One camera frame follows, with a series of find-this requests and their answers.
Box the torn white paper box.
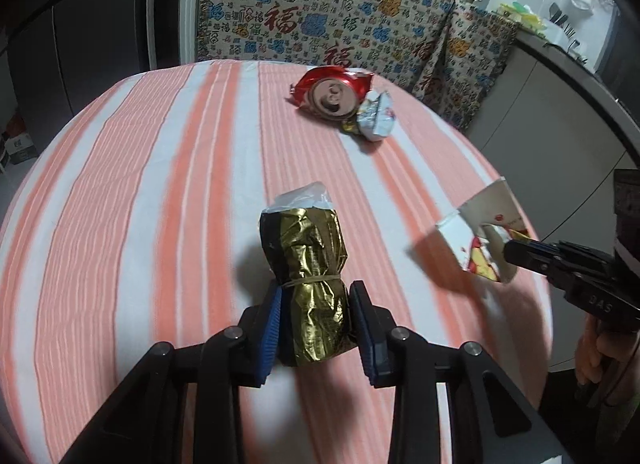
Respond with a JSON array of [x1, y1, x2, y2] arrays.
[[436, 177, 532, 283]]

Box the gold foil wrapper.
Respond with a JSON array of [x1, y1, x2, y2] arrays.
[[259, 181, 352, 366]]

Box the silver snack wrapper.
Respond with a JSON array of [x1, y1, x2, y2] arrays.
[[342, 90, 396, 143]]

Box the crushed red soda can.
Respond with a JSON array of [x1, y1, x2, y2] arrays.
[[290, 66, 373, 122]]

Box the person's right hand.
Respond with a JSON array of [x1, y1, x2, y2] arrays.
[[574, 315, 639, 403]]

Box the orange white striped tablecloth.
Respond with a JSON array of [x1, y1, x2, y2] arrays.
[[1, 61, 552, 463]]

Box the knife block with utensils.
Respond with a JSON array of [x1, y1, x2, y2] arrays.
[[544, 2, 582, 44]]

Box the green yellow plastic containers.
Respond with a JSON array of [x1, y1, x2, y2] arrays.
[[497, 2, 547, 33]]

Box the green white cardboard box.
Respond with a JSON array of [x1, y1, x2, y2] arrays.
[[4, 133, 38, 165]]

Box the patterned fabric counter cover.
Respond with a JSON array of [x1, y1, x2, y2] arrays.
[[195, 0, 518, 129]]

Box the dark grey refrigerator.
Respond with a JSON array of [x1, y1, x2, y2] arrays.
[[1, 0, 180, 150]]

